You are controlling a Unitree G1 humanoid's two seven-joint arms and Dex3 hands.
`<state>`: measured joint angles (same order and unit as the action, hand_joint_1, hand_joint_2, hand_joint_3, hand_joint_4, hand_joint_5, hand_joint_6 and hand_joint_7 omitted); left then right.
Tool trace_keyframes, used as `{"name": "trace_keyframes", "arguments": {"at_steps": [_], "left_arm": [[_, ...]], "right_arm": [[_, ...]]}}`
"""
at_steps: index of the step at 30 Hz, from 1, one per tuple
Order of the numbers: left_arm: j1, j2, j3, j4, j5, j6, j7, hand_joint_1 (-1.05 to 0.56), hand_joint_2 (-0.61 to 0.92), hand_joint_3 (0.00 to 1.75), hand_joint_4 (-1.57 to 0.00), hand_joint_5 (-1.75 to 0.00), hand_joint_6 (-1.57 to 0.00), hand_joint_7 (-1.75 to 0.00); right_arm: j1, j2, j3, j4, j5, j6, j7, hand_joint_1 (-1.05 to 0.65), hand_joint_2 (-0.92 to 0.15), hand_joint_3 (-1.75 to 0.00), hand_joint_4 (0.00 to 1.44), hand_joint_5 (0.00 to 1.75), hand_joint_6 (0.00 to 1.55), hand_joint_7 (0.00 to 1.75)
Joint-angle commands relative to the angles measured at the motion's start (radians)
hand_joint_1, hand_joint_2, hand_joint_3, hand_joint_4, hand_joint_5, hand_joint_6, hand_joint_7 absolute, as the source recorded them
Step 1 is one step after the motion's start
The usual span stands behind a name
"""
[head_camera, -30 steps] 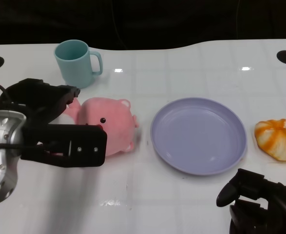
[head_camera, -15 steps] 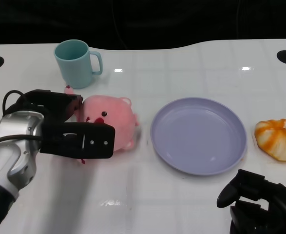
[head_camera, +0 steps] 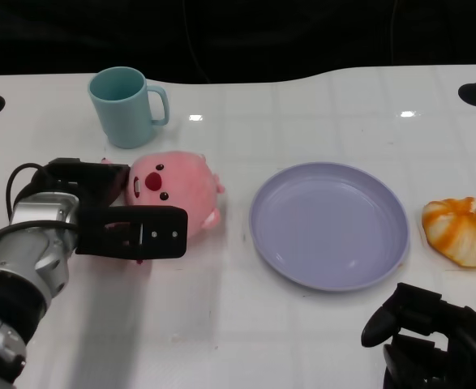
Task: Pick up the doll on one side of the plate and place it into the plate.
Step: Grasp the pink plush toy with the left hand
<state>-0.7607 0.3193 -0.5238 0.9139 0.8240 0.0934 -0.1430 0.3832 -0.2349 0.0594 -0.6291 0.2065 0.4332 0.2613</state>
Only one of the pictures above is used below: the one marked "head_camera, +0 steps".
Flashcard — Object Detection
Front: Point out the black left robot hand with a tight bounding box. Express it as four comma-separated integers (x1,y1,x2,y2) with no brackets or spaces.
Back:
32,157,190,261

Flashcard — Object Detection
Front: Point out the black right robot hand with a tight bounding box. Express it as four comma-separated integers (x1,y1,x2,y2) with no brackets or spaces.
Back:
361,282,476,389

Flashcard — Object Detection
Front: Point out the pink plush beaver doll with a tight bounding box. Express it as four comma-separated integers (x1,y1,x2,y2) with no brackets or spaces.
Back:
101,150,226,265

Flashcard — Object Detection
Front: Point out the lavender plastic plate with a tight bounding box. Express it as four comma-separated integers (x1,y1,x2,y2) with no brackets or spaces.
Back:
248,161,410,293

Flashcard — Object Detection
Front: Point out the orange white striped bun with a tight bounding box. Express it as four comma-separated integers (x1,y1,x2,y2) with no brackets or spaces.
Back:
421,197,476,268

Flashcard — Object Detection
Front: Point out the black backdrop cloth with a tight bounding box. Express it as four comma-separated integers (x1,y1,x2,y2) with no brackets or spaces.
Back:
0,0,476,85

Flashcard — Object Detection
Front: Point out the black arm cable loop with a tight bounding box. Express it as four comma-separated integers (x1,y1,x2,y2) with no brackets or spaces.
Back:
5,162,53,222

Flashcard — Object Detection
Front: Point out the plastic mug with handle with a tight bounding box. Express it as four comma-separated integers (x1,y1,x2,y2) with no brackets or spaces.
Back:
88,66,169,150

